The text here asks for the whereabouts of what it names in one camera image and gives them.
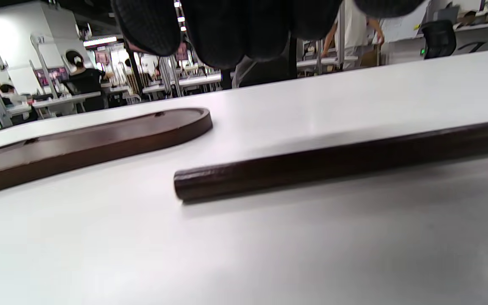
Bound pink display screen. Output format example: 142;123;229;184
35;67;69;86

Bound person's left hand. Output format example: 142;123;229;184
111;0;427;70

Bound brown wooden key rack base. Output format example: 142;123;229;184
0;107;214;199

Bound ceiling light strip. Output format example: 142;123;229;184
83;36;118;47

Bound dark wooden key rack rod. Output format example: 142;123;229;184
173;119;488;202

